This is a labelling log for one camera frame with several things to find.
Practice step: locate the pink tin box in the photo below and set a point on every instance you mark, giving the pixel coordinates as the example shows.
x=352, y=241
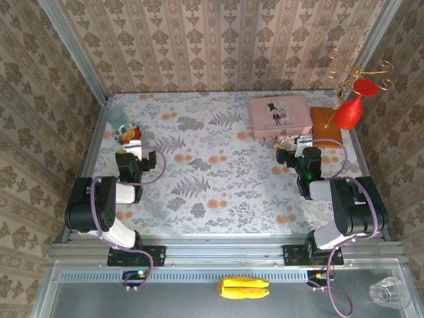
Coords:
x=281, y=112

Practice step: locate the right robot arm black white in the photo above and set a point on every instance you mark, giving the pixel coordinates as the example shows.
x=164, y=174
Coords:
x=351, y=212

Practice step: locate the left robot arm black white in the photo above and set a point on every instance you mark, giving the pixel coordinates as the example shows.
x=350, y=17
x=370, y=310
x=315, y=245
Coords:
x=83, y=205

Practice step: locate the small patterned dish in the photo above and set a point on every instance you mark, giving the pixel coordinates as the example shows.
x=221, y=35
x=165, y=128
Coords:
x=127, y=132

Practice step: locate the frosted glass cup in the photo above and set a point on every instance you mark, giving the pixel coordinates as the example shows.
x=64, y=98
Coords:
x=115, y=116

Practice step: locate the red plastic goblet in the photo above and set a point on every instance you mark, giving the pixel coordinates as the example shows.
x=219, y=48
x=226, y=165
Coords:
x=348, y=114

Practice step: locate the floral table mat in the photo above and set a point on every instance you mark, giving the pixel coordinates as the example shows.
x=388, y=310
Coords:
x=232, y=198

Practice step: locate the black connector board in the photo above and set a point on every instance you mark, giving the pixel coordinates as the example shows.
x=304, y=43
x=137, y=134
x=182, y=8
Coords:
x=132, y=278
x=318, y=276

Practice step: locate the yellow banana bunch toy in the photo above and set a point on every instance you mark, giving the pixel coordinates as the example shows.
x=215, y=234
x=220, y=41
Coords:
x=243, y=288

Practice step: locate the clear drinking glass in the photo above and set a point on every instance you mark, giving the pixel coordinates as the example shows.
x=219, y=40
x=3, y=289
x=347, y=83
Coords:
x=389, y=293

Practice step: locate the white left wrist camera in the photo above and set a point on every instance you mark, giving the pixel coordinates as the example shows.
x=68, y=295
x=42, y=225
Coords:
x=134, y=147

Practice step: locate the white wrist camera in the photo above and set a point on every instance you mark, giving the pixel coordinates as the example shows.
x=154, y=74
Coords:
x=134, y=147
x=304, y=141

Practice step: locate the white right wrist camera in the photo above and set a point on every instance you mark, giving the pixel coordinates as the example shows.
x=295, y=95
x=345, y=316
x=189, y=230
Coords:
x=304, y=141

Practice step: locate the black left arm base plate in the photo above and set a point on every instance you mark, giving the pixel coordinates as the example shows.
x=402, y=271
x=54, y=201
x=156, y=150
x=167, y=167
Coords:
x=155, y=256

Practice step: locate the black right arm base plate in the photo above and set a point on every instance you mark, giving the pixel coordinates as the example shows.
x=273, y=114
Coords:
x=293, y=256

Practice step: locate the aluminium frame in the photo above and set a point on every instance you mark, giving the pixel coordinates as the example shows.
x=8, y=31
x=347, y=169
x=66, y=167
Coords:
x=215, y=246

